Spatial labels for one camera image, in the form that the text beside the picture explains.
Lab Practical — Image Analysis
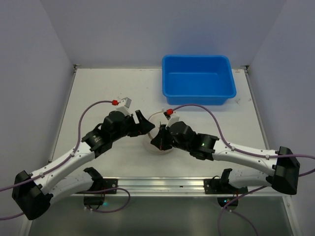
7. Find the white mesh laundry bag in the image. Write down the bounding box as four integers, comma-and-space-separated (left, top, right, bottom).
142, 110, 172, 155

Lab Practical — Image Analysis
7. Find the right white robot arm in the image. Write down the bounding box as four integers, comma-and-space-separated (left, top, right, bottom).
151, 121, 300, 195

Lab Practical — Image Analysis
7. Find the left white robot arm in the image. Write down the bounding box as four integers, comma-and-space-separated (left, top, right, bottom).
12, 110, 155, 220

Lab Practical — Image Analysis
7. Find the blue plastic bin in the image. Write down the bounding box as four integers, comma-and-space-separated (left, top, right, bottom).
162, 55, 237, 105

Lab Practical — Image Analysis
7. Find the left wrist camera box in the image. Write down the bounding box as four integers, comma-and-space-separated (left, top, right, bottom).
112, 97, 131, 116

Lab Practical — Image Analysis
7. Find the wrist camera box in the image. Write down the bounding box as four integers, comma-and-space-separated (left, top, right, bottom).
112, 97, 131, 116
163, 109, 179, 127

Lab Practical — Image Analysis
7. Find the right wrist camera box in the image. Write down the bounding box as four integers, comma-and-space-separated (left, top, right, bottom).
163, 109, 179, 127

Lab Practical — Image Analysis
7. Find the aluminium front rail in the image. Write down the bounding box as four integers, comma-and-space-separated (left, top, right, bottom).
34, 176, 293, 196

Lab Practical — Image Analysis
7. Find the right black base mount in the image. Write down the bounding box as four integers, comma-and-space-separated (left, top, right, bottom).
203, 176, 248, 207

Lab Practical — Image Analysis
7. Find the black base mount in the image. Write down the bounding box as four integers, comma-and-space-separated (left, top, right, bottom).
75, 177, 121, 213
203, 176, 248, 207

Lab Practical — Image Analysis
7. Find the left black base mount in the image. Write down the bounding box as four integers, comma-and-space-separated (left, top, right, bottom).
75, 177, 121, 213

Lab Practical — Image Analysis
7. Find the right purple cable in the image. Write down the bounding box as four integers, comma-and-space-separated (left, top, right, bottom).
172, 104, 315, 236

